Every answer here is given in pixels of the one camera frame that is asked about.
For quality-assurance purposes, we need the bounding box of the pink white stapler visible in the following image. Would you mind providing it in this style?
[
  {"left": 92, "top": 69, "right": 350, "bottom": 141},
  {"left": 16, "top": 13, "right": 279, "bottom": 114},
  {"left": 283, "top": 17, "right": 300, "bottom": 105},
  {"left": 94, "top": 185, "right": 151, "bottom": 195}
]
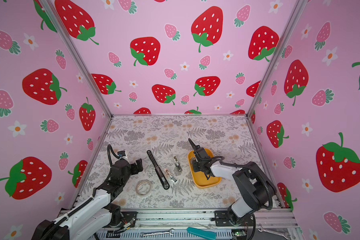
[{"left": 165, "top": 169, "right": 178, "bottom": 184}]

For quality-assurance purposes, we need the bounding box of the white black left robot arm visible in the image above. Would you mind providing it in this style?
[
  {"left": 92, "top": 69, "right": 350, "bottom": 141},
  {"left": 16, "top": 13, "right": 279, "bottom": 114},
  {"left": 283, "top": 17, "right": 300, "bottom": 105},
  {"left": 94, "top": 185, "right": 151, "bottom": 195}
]
[{"left": 31, "top": 145, "right": 143, "bottom": 240}]

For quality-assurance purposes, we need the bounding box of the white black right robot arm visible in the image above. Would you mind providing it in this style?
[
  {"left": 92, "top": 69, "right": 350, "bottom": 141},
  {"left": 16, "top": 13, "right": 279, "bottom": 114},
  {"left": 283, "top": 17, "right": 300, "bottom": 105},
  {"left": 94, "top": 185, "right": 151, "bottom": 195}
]
[{"left": 188, "top": 139, "right": 277, "bottom": 226}]

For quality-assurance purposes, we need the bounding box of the yellow plastic tray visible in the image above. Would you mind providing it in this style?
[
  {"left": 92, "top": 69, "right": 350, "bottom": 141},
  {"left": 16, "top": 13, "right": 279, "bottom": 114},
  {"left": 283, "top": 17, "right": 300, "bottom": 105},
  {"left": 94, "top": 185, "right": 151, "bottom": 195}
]
[{"left": 188, "top": 151, "right": 222, "bottom": 189}]

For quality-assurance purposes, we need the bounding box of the clear tape roll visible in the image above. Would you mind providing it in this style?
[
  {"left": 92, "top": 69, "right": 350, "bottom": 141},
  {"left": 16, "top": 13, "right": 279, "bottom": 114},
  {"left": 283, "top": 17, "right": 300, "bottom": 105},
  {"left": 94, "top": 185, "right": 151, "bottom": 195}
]
[{"left": 135, "top": 180, "right": 152, "bottom": 197}]

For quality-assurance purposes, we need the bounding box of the silver wrench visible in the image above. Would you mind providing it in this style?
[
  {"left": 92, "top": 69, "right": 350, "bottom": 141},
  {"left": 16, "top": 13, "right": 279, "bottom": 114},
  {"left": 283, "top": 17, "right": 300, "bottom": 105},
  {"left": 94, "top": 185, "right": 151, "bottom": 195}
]
[
  {"left": 140, "top": 229, "right": 175, "bottom": 238},
  {"left": 258, "top": 226, "right": 292, "bottom": 240}
]

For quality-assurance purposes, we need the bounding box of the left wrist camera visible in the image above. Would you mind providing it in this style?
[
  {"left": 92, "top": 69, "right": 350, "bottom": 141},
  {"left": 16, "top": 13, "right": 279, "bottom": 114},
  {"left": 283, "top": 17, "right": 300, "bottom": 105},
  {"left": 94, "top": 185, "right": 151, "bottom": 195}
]
[{"left": 117, "top": 151, "right": 128, "bottom": 161}]

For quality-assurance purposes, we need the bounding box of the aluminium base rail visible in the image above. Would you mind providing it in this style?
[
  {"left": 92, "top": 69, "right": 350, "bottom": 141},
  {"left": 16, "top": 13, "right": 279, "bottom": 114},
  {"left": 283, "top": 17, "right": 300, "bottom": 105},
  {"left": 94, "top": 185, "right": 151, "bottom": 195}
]
[{"left": 88, "top": 209, "right": 303, "bottom": 240}]

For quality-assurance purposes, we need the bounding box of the teal handled tool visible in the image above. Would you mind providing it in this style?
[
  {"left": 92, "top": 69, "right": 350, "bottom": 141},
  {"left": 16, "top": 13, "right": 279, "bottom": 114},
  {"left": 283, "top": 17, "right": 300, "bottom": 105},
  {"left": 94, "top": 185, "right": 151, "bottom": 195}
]
[{"left": 187, "top": 227, "right": 217, "bottom": 240}]

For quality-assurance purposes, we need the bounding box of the aluminium corner post left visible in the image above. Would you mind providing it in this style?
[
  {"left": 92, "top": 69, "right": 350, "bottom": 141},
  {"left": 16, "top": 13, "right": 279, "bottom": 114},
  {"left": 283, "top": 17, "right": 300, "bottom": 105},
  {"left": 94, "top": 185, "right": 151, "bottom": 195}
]
[{"left": 41, "top": 1, "right": 113, "bottom": 119}]

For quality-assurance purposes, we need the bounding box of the aluminium corner post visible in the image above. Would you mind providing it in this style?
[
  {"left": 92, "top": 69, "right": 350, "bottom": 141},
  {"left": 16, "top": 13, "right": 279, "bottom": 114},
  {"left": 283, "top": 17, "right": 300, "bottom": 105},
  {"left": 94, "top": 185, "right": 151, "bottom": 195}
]
[
  {"left": 247, "top": 0, "right": 308, "bottom": 120},
  {"left": 41, "top": 1, "right": 113, "bottom": 119}
]

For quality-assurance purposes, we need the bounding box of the aluminium corner post right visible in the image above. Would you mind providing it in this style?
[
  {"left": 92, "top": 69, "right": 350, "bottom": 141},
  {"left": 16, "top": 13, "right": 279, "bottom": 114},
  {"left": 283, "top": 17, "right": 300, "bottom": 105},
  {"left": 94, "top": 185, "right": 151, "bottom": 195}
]
[{"left": 247, "top": 0, "right": 308, "bottom": 120}]

